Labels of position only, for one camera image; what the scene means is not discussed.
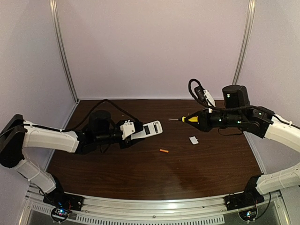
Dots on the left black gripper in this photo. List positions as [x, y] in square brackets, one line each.
[125, 141]

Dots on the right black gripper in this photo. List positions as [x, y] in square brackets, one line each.
[208, 120]

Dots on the yellow handled screwdriver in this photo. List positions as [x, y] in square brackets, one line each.
[184, 119]

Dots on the white battery cover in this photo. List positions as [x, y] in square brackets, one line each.
[193, 140]

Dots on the white remote control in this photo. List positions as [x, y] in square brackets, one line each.
[151, 129]

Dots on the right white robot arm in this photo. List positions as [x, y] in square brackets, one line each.
[258, 120]

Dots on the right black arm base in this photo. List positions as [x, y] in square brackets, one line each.
[249, 197]

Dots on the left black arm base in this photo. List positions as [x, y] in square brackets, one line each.
[60, 199]

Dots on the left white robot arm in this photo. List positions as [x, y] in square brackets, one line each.
[19, 134]

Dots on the left circuit board with leds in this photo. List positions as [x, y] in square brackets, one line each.
[59, 214]

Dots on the circuit board with leds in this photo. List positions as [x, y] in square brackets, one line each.
[59, 214]
[248, 215]

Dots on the right circuit board with leds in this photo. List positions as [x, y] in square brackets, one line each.
[248, 215]

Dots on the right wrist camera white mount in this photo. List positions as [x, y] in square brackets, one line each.
[204, 96]

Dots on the right aluminium corner post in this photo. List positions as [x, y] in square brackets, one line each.
[246, 36]

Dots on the aluminium corner post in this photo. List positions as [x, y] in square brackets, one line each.
[61, 48]
[246, 36]

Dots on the aluminium front rail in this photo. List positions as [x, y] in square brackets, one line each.
[197, 211]

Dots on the left aluminium corner post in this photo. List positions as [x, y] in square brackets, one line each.
[61, 48]

